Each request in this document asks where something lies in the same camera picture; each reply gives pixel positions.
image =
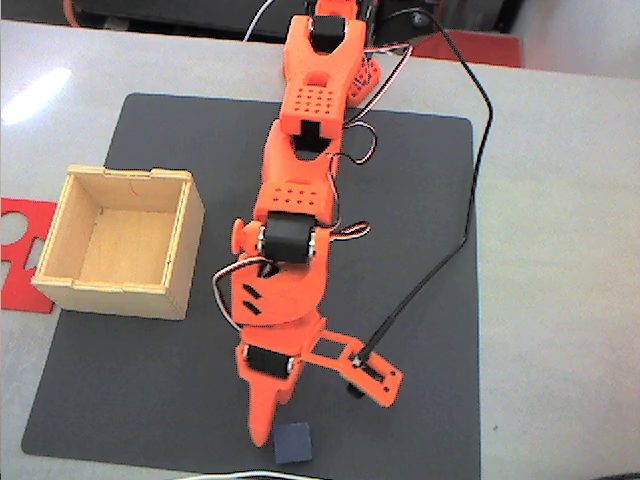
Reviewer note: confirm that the blue cube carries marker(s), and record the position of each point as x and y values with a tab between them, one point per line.
292	444

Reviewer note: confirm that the wooden box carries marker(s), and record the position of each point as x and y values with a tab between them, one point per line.
120	300

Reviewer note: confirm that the dark grey mat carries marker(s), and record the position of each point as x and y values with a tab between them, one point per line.
150	400

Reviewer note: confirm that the red cutout sheet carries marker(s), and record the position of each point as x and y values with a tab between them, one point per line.
20	295

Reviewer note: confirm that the black clamp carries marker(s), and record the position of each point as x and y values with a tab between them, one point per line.
417	30

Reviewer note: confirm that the red flat sheet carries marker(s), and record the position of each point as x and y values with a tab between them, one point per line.
490	50

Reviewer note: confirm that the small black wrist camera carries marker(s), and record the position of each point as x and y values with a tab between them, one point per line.
355	392

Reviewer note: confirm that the orange camera mount bracket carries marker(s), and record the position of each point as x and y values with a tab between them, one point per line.
380	392

